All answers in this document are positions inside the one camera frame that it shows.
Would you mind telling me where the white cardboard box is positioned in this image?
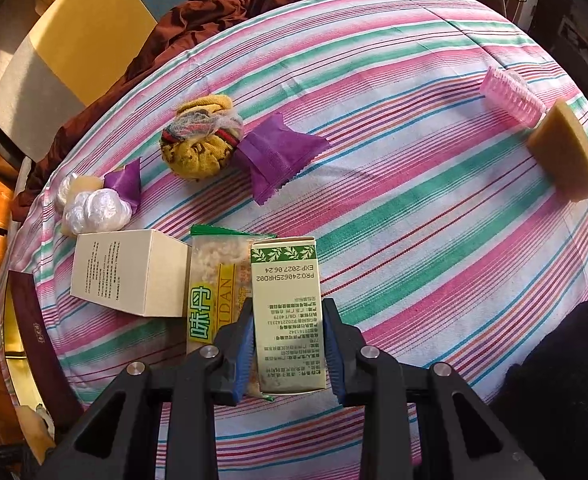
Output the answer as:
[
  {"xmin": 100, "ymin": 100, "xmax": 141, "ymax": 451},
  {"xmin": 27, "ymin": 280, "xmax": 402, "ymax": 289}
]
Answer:
[{"xmin": 70, "ymin": 229, "xmax": 193, "ymax": 318}]

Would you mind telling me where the clear plastic-wrapped bundle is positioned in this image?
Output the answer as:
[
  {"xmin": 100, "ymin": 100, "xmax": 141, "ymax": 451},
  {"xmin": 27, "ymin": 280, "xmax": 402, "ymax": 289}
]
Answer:
[
  {"xmin": 62, "ymin": 187, "xmax": 133, "ymax": 236},
  {"xmin": 56, "ymin": 172, "xmax": 102, "ymax": 211}
]

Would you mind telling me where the green snack packet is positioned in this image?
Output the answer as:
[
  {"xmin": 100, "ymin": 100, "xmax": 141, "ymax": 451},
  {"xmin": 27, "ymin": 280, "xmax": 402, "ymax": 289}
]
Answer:
[{"xmin": 186, "ymin": 224, "xmax": 277, "ymax": 402}]

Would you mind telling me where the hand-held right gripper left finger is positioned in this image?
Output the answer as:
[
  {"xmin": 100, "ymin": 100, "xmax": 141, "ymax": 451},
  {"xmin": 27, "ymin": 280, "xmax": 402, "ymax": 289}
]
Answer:
[{"xmin": 36, "ymin": 299, "xmax": 255, "ymax": 480}]

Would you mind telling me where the yellow knitted sock ball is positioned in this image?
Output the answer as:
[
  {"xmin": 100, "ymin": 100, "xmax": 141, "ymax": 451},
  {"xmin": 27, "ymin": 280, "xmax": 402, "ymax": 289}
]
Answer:
[{"xmin": 160, "ymin": 94, "xmax": 245, "ymax": 182}]

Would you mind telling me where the large purple packet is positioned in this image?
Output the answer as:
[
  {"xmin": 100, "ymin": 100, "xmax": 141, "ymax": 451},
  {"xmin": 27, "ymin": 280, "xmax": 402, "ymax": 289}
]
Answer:
[{"xmin": 237, "ymin": 112, "xmax": 331, "ymax": 206}]

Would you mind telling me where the dark red storage box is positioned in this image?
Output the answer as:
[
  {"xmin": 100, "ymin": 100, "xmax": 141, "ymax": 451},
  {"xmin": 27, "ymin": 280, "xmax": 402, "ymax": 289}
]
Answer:
[{"xmin": 2, "ymin": 270, "xmax": 85, "ymax": 433}]

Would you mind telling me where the green and white carton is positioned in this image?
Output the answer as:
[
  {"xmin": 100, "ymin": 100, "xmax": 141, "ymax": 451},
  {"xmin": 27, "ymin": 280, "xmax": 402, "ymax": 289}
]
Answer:
[{"xmin": 250, "ymin": 236, "xmax": 331, "ymax": 395}]

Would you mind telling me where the person's dark clothing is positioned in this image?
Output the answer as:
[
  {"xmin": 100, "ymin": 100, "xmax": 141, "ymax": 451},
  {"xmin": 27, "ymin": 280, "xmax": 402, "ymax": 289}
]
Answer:
[{"xmin": 491, "ymin": 300, "xmax": 588, "ymax": 480}]

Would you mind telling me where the pink roller brush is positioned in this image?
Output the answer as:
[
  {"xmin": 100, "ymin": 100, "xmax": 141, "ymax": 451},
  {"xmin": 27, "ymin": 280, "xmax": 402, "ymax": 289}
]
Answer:
[{"xmin": 479, "ymin": 66, "xmax": 547, "ymax": 128}]

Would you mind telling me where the small purple packet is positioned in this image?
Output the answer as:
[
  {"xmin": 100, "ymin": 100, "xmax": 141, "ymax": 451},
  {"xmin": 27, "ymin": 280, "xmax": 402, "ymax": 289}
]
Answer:
[{"xmin": 104, "ymin": 157, "xmax": 142, "ymax": 211}]

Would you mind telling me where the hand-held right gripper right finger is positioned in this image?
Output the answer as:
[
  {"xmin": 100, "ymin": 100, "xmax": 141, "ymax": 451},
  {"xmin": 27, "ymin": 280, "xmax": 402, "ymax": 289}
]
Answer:
[{"xmin": 322, "ymin": 298, "xmax": 545, "ymax": 480}]

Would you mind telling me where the yellow sponge wedge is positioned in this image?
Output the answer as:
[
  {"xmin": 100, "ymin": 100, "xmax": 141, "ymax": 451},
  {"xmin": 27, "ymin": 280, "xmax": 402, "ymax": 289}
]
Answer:
[{"xmin": 526, "ymin": 99, "xmax": 588, "ymax": 203}]

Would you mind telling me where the grey yellow blue sofa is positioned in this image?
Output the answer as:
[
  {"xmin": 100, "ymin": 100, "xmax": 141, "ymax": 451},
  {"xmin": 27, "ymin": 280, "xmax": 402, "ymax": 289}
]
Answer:
[{"xmin": 0, "ymin": 0, "xmax": 369, "ymax": 166}]

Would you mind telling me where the striped bed sheet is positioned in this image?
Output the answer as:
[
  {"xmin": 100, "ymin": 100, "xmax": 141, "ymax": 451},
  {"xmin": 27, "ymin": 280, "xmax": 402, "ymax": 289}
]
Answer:
[{"xmin": 0, "ymin": 0, "xmax": 588, "ymax": 480}]

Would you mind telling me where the brown blanket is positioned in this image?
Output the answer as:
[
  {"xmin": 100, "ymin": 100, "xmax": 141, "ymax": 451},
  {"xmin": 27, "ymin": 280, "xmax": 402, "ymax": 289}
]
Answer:
[{"xmin": 12, "ymin": 0, "xmax": 335, "ymax": 221}]

